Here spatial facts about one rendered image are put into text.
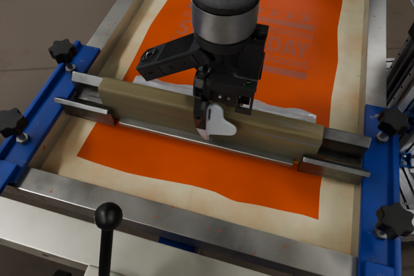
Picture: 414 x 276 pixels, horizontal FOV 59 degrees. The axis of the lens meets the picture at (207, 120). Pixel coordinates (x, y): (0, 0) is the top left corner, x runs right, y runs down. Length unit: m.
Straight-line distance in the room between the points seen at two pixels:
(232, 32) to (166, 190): 0.30
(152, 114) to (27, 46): 1.89
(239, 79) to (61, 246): 0.30
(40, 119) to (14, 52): 1.77
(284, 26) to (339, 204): 0.43
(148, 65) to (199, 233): 0.24
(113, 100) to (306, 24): 0.48
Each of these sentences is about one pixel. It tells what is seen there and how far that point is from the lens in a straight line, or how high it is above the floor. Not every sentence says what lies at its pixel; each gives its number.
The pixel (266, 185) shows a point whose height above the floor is 0.95.
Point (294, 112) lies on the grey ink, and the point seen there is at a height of 0.96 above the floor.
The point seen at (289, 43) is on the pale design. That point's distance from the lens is 0.83.
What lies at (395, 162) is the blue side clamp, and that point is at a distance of 0.63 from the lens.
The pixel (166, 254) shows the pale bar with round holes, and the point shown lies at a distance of 0.48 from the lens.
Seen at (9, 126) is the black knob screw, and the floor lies 1.06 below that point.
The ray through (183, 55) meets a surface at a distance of 0.46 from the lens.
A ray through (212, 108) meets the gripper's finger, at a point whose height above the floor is 1.09.
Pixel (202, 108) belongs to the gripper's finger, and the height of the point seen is 1.11.
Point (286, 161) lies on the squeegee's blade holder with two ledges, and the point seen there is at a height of 0.99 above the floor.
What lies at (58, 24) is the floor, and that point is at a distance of 2.52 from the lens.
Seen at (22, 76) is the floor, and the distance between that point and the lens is 2.27.
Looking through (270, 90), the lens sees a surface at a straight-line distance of 0.73.
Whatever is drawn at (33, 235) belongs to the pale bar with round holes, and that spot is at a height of 1.04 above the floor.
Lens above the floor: 1.50
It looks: 54 degrees down
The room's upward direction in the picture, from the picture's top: straight up
